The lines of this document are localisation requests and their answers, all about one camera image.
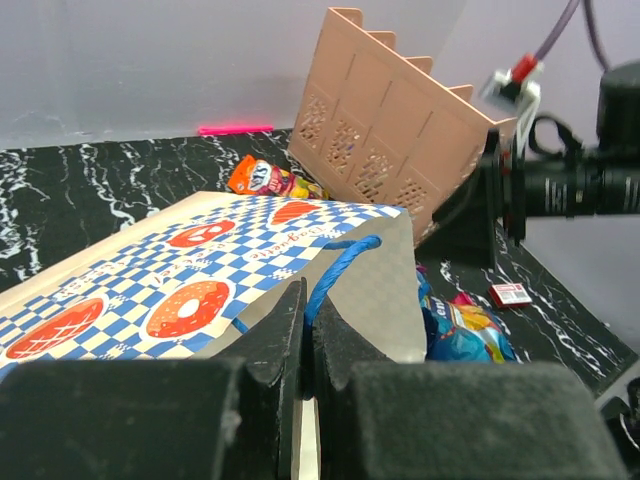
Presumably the orange plastic file organizer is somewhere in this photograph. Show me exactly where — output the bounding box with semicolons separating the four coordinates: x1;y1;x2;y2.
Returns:
288;7;515;244

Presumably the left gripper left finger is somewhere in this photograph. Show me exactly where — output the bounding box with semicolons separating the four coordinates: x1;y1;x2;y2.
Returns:
1;280;307;479

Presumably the orange Fox's fruits candy bag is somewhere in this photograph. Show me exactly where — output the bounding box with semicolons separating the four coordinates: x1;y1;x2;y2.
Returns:
227;155;329;200

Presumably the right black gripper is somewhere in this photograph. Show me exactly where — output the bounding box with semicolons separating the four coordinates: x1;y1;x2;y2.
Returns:
432;114;639;269

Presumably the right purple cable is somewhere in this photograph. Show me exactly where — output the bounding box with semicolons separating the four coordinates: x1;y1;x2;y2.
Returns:
534;0;614;71

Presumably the small red white box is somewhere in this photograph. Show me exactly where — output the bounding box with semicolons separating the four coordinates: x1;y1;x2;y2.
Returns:
489;283;533;308

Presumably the pink tape strip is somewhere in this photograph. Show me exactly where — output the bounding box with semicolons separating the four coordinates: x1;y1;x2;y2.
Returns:
197;125;274;136

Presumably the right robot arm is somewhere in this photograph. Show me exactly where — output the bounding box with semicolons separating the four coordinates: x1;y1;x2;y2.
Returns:
419;62;639;268

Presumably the blue snack bag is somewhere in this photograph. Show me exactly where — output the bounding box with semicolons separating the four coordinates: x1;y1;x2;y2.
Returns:
416;265;517;364

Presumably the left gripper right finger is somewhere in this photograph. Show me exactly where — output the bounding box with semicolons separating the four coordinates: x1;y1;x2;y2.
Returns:
312;300;628;479

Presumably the blue checkered paper bag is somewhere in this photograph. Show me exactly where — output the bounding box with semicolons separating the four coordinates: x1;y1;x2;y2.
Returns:
0;189;429;480

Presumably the pink REAL chips bag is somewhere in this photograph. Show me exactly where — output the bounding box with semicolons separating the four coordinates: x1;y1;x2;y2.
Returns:
451;292;476;306

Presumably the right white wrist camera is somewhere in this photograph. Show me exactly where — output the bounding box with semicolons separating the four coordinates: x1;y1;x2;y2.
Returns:
480;54;544;156

